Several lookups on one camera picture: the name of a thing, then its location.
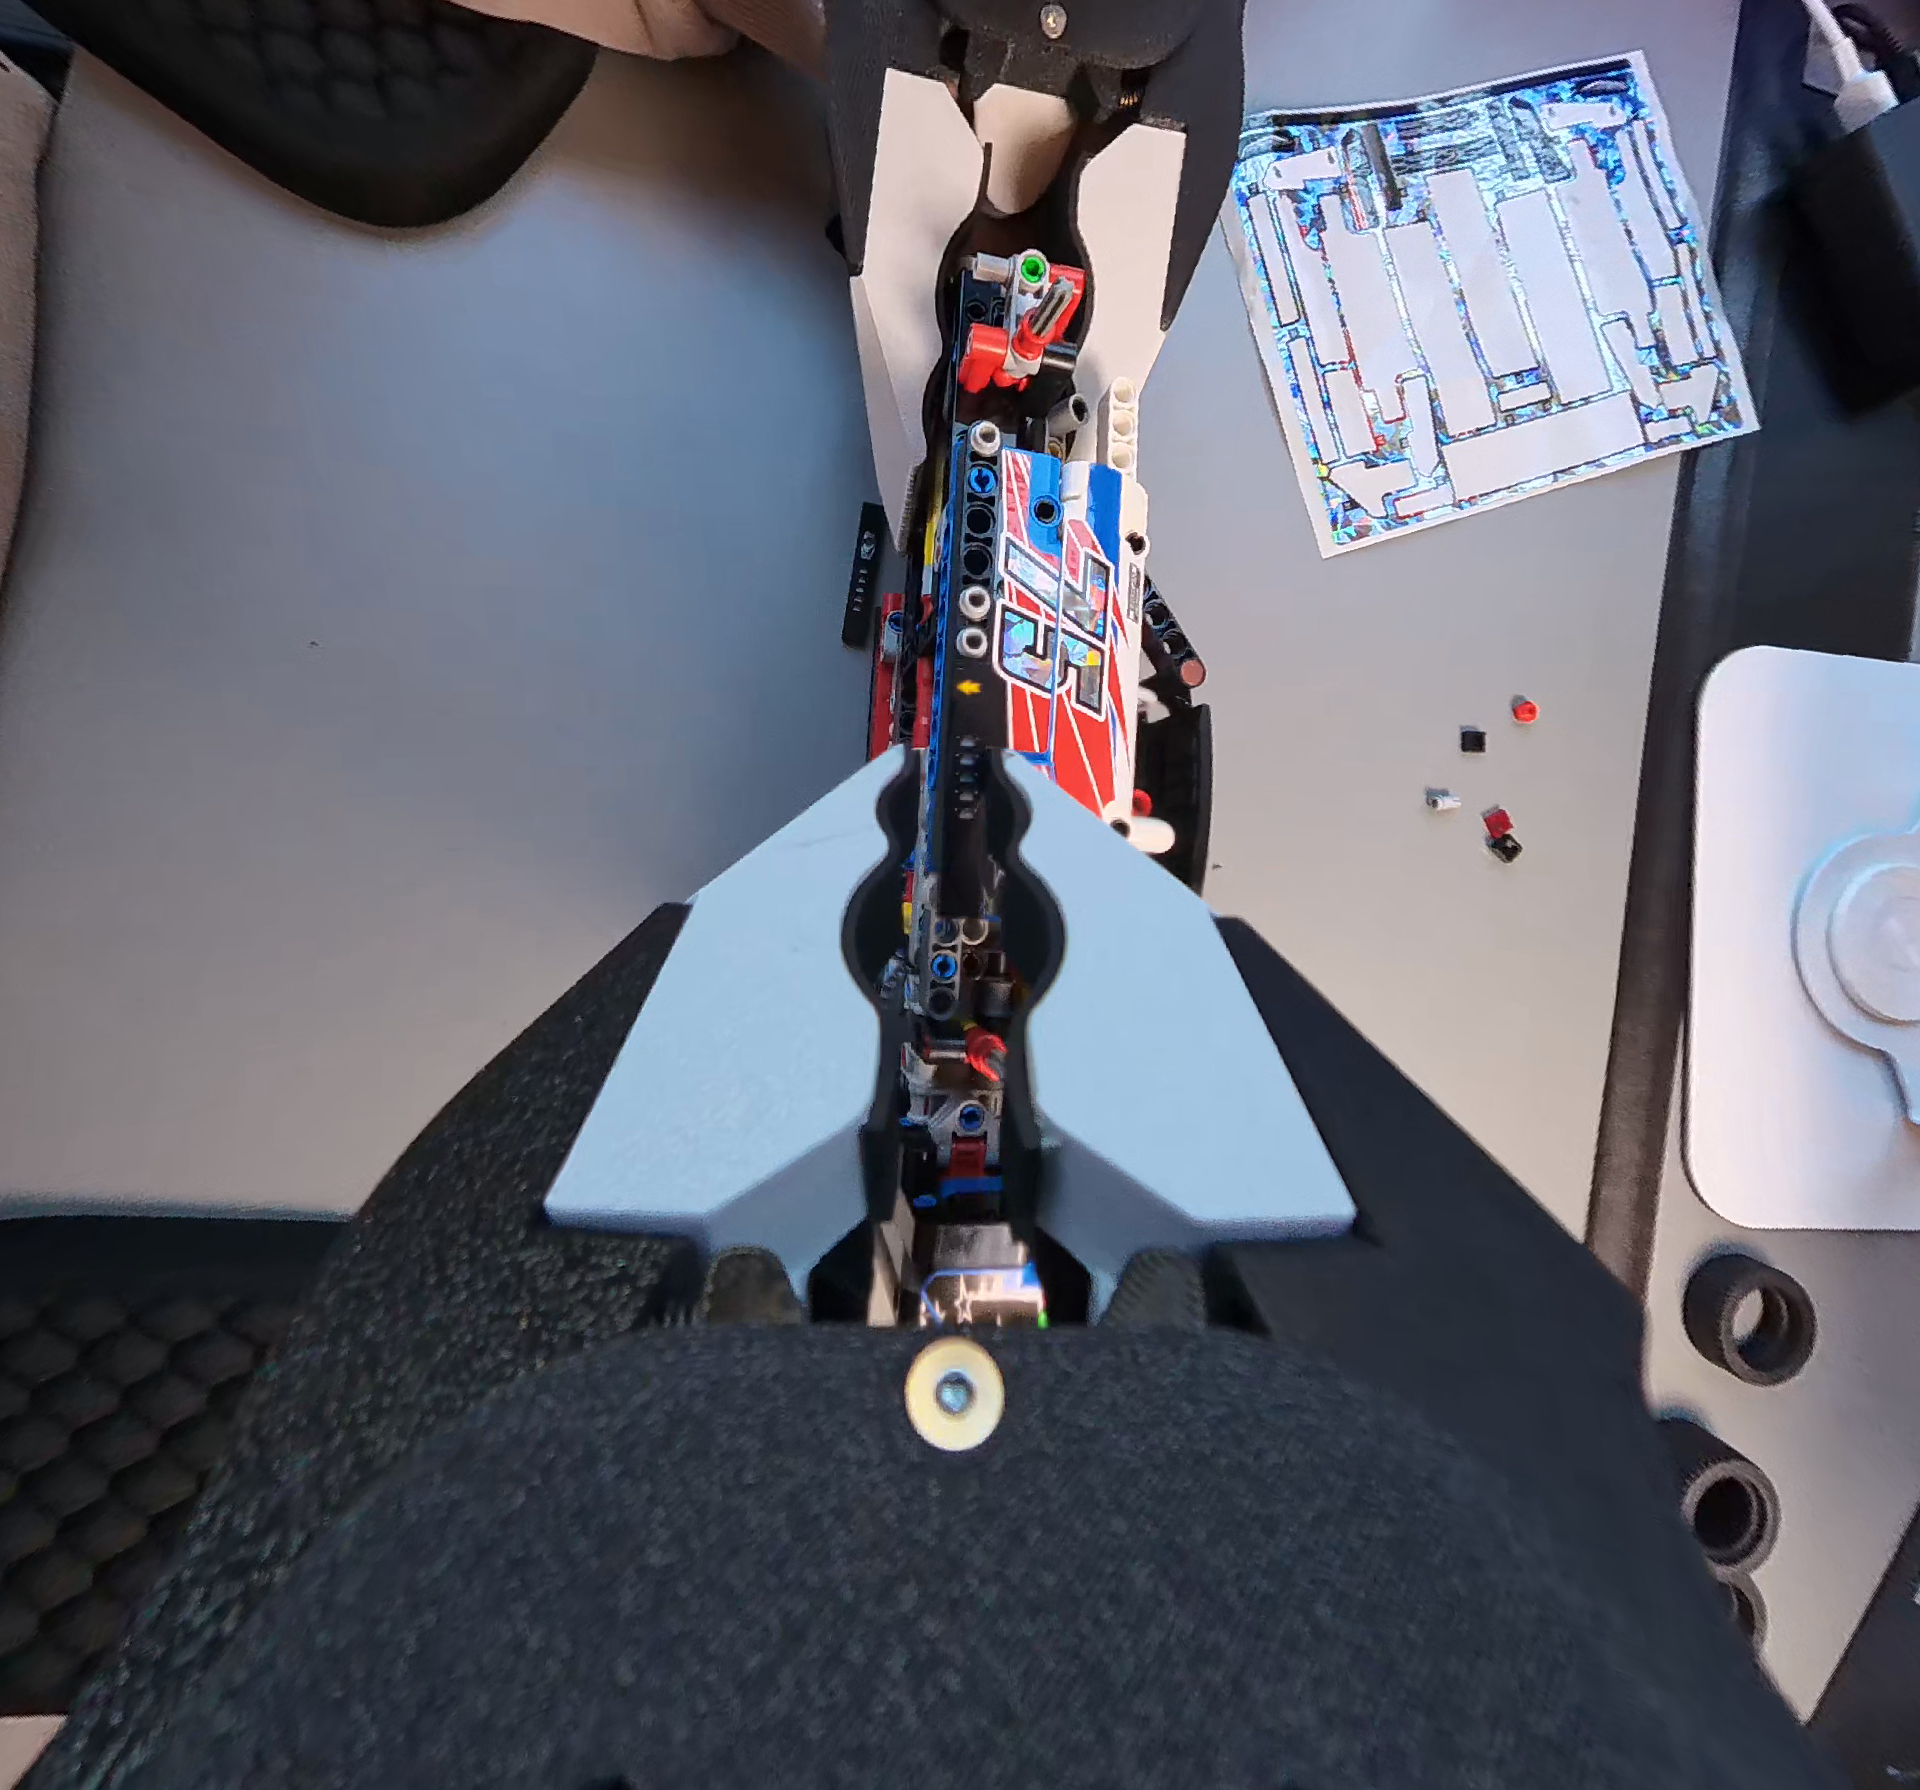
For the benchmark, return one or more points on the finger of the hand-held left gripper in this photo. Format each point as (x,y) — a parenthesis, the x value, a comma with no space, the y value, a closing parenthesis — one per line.
(899,246)
(1142,229)

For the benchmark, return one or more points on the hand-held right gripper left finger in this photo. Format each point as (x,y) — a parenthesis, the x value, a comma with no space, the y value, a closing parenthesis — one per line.
(720,1055)

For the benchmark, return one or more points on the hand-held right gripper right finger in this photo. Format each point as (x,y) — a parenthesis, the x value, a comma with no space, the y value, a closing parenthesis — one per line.
(1184,1055)

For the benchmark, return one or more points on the blue white lego race car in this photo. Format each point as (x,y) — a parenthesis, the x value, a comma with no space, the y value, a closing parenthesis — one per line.
(1065,591)

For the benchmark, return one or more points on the black lego tire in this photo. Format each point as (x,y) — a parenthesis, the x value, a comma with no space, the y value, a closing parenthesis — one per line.
(1747,1617)
(1702,1287)
(1680,1470)

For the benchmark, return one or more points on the holographic sticker sheet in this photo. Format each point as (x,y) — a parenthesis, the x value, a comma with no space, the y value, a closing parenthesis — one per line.
(1500,305)

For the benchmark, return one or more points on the black power adapter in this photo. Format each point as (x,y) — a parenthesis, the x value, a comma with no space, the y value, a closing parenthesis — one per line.
(1860,261)

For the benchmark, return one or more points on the person's beige sweatshirt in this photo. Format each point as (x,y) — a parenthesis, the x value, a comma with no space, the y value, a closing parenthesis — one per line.
(19,320)

